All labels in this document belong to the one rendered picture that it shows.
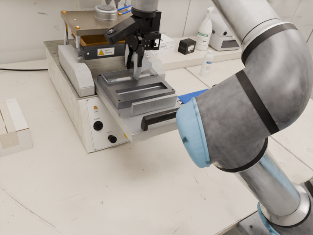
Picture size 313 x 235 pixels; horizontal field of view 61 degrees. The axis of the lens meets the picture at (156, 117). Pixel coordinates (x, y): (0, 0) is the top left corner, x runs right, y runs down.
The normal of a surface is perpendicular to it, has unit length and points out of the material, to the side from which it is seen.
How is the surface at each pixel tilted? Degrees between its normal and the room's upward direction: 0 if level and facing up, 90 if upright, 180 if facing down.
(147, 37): 90
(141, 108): 90
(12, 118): 2
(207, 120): 55
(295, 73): 45
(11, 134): 88
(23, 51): 90
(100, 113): 65
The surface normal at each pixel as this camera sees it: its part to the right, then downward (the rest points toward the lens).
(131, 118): 0.14, -0.78
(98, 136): 0.51, 0.20
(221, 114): -0.45, -0.13
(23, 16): 0.51, 0.58
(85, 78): 0.44, -0.22
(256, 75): -0.57, -0.47
